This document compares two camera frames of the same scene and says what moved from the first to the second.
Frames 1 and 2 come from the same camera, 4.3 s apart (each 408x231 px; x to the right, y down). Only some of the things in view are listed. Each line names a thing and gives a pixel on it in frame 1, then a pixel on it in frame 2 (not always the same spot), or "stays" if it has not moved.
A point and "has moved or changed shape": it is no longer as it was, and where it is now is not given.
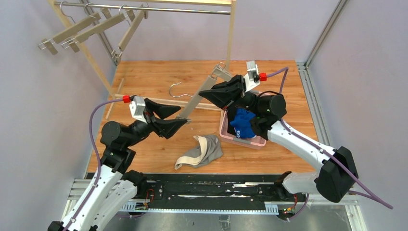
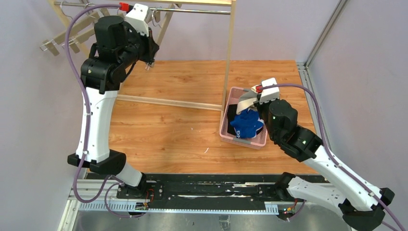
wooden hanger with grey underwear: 219,69 → 162,23
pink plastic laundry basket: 255,143 stays
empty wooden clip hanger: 46,43 stays
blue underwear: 243,127 stays
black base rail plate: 214,191 stays
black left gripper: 149,118 → 149,47
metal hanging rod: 142,8 stays
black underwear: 231,117 stays
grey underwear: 209,148 has moved or changed shape
